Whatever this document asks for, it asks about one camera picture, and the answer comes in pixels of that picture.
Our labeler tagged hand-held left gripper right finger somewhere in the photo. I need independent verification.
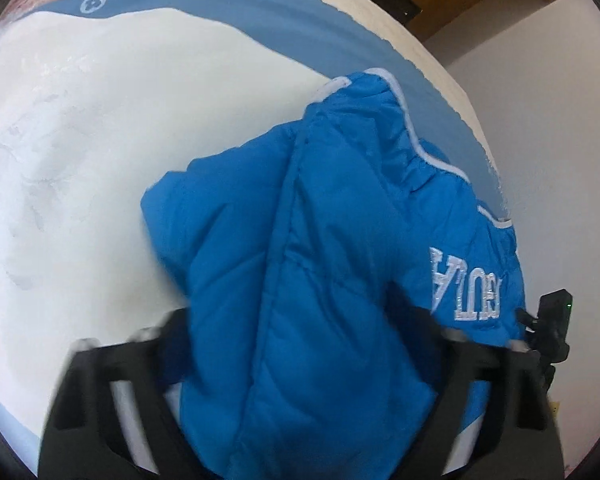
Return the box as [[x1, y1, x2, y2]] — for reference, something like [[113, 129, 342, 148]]
[[387, 282, 565, 480]]

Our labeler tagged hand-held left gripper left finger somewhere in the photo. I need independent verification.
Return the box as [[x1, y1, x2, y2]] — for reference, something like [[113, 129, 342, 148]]
[[37, 307, 206, 480]]

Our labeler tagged blue puffer jacket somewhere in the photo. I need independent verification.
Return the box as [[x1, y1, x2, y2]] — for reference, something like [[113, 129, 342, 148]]
[[140, 66, 531, 480]]

